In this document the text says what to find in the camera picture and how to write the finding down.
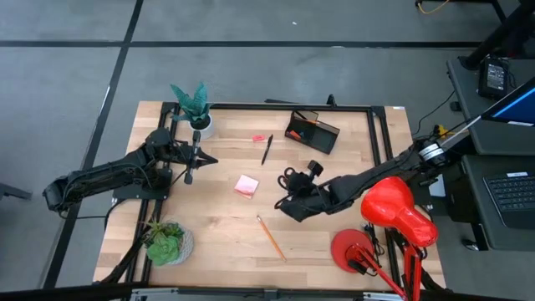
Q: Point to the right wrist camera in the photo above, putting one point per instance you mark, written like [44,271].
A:
[315,168]

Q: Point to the pink sticky note pad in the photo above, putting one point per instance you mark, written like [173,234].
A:
[246,185]

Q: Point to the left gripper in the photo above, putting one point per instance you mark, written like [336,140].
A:
[192,156]

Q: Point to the white monitor rod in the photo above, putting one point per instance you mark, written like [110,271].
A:
[462,129]

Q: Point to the black mesh desk organizer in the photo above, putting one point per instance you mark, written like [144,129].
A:
[322,140]

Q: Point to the yellow plug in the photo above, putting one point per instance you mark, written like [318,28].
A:
[444,130]

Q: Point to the pink eraser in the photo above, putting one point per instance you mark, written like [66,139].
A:
[258,138]

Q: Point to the black power adapter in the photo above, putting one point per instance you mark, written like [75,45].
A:
[495,77]

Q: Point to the black laptop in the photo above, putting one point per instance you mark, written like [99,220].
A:
[514,194]

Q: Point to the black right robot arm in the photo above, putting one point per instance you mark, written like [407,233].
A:
[376,175]

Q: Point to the red desk lamp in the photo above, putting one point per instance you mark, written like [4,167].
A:
[393,205]

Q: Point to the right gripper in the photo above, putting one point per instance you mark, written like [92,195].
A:
[315,196]

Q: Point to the red eraser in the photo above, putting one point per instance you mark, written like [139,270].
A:
[295,135]

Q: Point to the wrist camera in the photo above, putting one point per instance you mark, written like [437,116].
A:
[315,168]
[188,178]

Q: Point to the monitor with blue screen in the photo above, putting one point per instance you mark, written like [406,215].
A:
[518,106]

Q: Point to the snake plant in white pot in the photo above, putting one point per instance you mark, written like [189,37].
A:
[201,125]

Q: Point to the black stand leg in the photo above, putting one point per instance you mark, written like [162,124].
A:
[12,191]

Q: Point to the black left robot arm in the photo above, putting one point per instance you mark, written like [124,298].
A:
[104,173]

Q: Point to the black pen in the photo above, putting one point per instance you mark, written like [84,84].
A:
[267,149]

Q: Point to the black table frame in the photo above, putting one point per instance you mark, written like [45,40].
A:
[271,107]

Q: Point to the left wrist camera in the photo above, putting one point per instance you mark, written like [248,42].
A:
[188,178]

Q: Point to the green succulent in pot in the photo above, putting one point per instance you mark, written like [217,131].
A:
[165,248]

